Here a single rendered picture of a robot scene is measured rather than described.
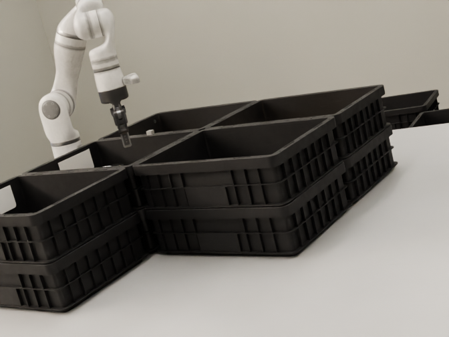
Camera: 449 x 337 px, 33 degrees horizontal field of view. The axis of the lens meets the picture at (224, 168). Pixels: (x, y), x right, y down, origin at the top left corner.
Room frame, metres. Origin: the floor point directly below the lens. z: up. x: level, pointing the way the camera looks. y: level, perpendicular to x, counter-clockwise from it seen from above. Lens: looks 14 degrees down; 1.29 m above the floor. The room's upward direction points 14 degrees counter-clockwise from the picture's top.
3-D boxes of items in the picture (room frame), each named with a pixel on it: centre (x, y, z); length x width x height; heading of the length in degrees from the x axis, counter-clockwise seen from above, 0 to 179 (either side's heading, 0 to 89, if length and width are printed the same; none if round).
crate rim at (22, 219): (1.72, 0.47, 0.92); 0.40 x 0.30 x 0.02; 53
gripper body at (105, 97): (1.99, 0.24, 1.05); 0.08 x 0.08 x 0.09
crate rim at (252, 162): (1.72, -0.03, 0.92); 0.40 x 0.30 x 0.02; 53
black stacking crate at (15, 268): (1.72, 0.47, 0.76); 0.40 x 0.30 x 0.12; 53
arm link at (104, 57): (1.99, 0.23, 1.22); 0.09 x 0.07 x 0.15; 96
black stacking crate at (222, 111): (2.20, 0.10, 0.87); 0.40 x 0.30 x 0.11; 53
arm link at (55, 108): (2.31, 0.45, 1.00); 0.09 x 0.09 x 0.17; 75
